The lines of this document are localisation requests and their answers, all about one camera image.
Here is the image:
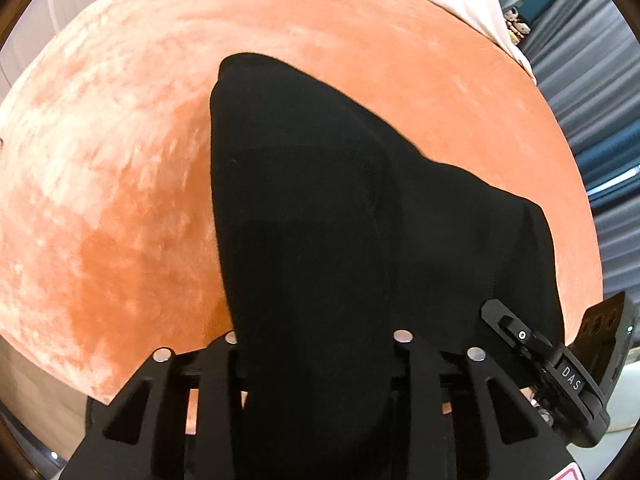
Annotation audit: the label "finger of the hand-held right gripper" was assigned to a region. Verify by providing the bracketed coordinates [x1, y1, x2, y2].
[480, 298, 560, 361]

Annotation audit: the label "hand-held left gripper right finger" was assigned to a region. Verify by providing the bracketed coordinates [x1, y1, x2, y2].
[387, 329, 568, 480]

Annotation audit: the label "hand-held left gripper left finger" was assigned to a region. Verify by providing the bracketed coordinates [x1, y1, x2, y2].
[65, 330, 251, 480]

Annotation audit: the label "black pants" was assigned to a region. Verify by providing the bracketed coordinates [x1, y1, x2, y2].
[209, 52, 566, 480]

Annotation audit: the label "grey blue curtain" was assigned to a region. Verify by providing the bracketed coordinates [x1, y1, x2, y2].
[520, 0, 640, 301]

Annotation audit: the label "orange plush blanket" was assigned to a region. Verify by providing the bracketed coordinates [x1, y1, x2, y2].
[0, 0, 603, 436]

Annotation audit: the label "plush toy figures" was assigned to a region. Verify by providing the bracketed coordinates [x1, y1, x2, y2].
[501, 6, 532, 46]

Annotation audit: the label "white bed sheet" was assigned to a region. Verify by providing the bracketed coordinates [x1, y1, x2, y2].
[440, 0, 538, 86]

